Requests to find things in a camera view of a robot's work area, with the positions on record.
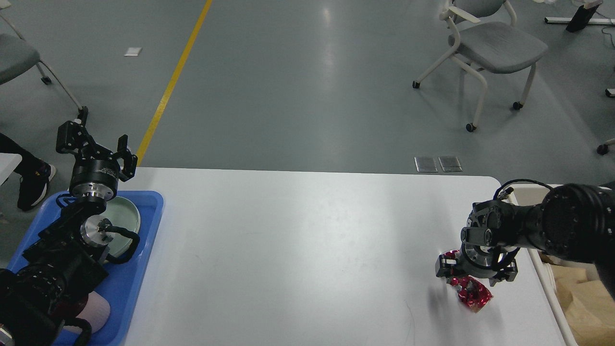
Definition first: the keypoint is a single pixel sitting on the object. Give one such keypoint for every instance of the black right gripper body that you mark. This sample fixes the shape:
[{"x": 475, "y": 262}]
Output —
[{"x": 480, "y": 261}]

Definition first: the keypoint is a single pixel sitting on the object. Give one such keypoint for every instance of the beige plastic bin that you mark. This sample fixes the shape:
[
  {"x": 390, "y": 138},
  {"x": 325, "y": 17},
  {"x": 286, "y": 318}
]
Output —
[{"x": 531, "y": 194}]

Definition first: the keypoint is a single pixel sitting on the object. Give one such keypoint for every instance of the right metal floor plate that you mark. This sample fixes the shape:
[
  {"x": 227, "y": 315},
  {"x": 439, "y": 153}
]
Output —
[{"x": 450, "y": 164}]

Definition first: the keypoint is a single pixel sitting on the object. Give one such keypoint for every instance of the person in dark clothes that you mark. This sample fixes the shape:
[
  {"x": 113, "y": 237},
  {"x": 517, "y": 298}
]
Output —
[{"x": 35, "y": 174}]

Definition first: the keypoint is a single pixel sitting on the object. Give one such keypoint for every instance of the white desk leg base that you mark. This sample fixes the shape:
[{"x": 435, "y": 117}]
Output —
[{"x": 586, "y": 15}]

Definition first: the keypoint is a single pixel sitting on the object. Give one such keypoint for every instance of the blue plastic tray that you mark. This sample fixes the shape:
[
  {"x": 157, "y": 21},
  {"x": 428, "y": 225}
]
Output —
[{"x": 122, "y": 287}]

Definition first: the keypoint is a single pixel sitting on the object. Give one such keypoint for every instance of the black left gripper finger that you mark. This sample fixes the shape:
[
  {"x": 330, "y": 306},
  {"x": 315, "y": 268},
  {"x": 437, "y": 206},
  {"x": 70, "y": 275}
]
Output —
[
  {"x": 74, "y": 139},
  {"x": 125, "y": 158}
]

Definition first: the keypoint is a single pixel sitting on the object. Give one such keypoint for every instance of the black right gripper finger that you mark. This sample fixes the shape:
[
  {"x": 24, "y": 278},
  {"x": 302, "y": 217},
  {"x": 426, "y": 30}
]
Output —
[
  {"x": 447, "y": 266},
  {"x": 508, "y": 273}
]

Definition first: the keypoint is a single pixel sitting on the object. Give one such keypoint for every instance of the pink mug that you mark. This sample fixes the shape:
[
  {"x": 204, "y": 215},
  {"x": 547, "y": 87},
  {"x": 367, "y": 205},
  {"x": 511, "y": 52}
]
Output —
[{"x": 94, "y": 308}]

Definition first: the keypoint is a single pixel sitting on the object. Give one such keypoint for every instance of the red foil wrapper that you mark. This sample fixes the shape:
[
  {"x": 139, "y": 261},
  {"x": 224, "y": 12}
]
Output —
[{"x": 471, "y": 293}]

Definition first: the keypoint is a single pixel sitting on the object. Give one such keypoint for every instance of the left metal floor plate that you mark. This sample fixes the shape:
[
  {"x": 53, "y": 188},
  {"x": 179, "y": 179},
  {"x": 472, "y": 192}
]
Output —
[{"x": 426, "y": 164}]

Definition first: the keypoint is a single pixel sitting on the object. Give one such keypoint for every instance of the metal floor plate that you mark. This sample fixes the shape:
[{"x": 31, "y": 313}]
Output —
[
  {"x": 450, "y": 164},
  {"x": 426, "y": 164}
]

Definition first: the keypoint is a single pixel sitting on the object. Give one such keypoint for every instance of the green plate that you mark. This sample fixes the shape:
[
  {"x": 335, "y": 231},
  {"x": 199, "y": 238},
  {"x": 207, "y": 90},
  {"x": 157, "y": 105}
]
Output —
[{"x": 123, "y": 213}]

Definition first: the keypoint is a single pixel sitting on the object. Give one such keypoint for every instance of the grey chair right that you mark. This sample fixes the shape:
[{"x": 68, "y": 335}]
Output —
[{"x": 485, "y": 38}]

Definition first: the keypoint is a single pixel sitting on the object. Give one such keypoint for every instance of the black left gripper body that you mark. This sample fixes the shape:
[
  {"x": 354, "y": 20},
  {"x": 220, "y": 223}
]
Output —
[{"x": 94, "y": 177}]

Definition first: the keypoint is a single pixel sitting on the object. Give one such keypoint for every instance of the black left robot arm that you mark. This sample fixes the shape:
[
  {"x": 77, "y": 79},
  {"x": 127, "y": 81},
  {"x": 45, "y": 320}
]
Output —
[{"x": 66, "y": 263}]

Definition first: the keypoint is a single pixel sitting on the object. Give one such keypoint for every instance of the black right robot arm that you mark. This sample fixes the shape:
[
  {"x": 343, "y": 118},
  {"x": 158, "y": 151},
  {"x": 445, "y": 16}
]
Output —
[{"x": 574, "y": 222}]

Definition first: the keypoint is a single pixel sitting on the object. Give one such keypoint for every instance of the grey office chair left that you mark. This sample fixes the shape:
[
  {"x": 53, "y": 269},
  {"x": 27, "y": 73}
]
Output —
[{"x": 17, "y": 56}]

